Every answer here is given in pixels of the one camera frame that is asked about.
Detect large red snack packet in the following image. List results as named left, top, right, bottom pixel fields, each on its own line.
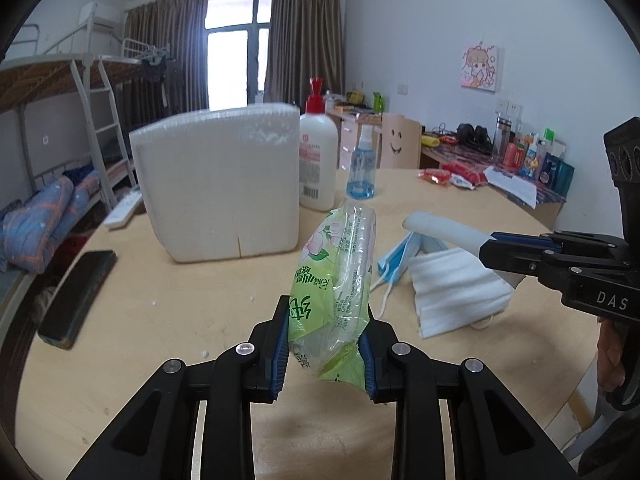
left=442, top=161, right=488, bottom=183

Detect brown curtain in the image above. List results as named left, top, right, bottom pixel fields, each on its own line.
left=122, top=0, right=208, bottom=128
left=263, top=0, right=347, bottom=108

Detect blue and orange plaid blanket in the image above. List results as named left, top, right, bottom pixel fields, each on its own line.
left=0, top=170, right=103, bottom=275

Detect hanging dark clothes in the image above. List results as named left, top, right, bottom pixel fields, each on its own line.
left=139, top=45, right=183, bottom=111

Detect wooden chair with smiley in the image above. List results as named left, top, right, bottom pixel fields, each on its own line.
left=378, top=113, right=422, bottom=170

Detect white remote control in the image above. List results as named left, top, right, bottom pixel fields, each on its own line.
left=103, top=187, right=144, bottom=231

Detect glass balcony door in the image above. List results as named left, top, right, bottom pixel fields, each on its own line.
left=205, top=0, right=273, bottom=111

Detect distant white bunk bed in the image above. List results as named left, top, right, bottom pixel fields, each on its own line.
left=119, top=36, right=173, bottom=68

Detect white air conditioner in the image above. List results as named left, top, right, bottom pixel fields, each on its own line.
left=80, top=2, right=126, bottom=28

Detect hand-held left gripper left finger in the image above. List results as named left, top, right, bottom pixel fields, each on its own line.
left=67, top=295, right=291, bottom=480

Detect white foam box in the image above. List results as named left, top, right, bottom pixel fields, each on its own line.
left=129, top=102, right=302, bottom=263

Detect light wooden desk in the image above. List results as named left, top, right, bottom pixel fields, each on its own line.
left=325, top=92, right=386, bottom=171

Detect white metal bunk bed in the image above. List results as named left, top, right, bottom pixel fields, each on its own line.
left=0, top=22, right=146, bottom=321

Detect clear blue spray bottle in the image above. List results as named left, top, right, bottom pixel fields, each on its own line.
left=346, top=126, right=377, bottom=198

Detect black phone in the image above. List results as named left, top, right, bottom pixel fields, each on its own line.
left=37, top=250, right=118, bottom=351

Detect pink cartoon wall poster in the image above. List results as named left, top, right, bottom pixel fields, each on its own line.
left=460, top=41, right=502, bottom=94

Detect desk with patterned cloth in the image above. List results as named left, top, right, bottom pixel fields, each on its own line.
left=420, top=132, right=568, bottom=228

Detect white face masks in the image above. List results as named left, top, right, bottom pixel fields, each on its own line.
left=407, top=247, right=516, bottom=339

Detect white bunk bed ladder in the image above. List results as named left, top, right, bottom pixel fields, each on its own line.
left=70, top=57, right=139, bottom=211

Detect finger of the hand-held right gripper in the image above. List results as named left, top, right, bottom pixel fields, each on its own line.
left=477, top=238, right=567, bottom=292
left=492, top=231, right=627, bottom=267

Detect white lotion bottle red pump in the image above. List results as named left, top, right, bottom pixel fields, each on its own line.
left=298, top=77, right=341, bottom=212

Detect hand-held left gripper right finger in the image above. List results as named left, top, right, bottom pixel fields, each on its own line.
left=357, top=305, right=578, bottom=480

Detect small red snack packet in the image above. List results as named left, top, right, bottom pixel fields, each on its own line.
left=417, top=167, right=451, bottom=186

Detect person's right hand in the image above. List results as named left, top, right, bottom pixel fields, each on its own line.
left=596, top=319, right=626, bottom=392

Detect black headphones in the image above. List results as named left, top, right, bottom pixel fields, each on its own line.
left=456, top=123, right=493, bottom=151

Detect green wet wipes packet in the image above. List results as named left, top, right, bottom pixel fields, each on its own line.
left=287, top=197, right=378, bottom=392

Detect blue face mask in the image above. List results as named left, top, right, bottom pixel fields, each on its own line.
left=370, top=232, right=451, bottom=318

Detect white face mask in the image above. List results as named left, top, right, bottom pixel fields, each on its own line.
left=402, top=210, right=528, bottom=288

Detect row of toiletry bottles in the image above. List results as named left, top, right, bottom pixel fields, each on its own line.
left=492, top=115, right=576, bottom=193

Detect printed paper sheet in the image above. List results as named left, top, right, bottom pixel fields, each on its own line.
left=482, top=165, right=538, bottom=209

